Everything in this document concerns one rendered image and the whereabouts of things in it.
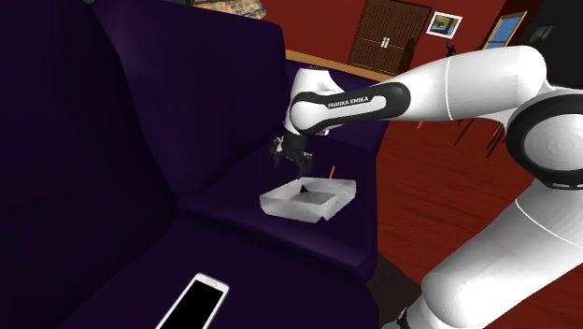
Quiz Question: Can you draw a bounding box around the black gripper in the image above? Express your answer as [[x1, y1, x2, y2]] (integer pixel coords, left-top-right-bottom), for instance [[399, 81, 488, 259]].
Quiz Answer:
[[271, 133, 316, 179]]

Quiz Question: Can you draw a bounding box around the white square tray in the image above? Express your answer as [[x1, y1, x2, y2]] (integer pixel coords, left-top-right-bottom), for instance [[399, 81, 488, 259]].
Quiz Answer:
[[259, 177, 358, 224]]

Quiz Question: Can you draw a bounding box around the dark purple sofa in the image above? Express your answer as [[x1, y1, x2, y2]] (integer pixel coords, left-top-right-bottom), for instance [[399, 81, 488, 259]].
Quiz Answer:
[[0, 0, 391, 329]]

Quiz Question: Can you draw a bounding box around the brown double door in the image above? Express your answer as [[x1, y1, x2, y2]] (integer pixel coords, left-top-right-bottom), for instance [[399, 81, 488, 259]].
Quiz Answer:
[[347, 0, 433, 78]]

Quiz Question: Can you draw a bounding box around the white smartphone with black screen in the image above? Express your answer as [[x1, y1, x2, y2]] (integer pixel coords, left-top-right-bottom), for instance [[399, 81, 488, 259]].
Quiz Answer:
[[154, 272, 231, 329]]

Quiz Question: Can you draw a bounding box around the wooden framed window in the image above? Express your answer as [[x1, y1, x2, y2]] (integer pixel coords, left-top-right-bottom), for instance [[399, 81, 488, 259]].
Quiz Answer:
[[481, 10, 529, 51]]

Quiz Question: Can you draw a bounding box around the white framed wall picture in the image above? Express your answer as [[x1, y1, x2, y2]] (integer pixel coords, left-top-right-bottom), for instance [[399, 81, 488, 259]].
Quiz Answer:
[[425, 10, 463, 40]]

